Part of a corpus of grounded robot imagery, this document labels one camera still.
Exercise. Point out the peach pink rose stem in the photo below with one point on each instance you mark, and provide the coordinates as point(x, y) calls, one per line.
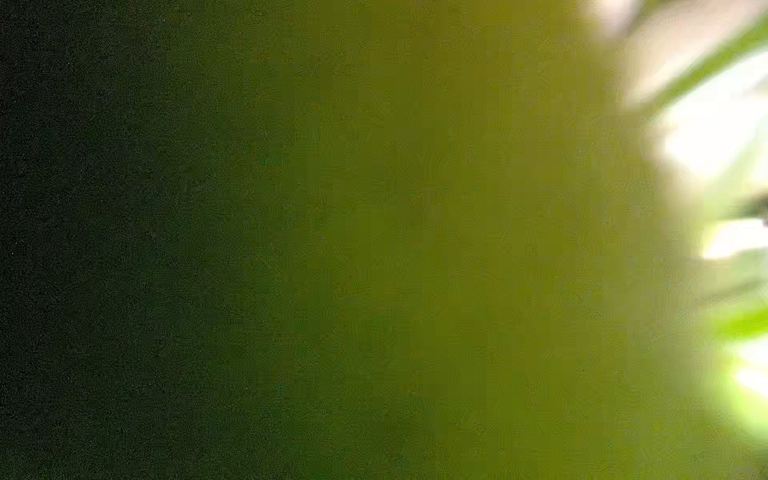
point(343, 240)

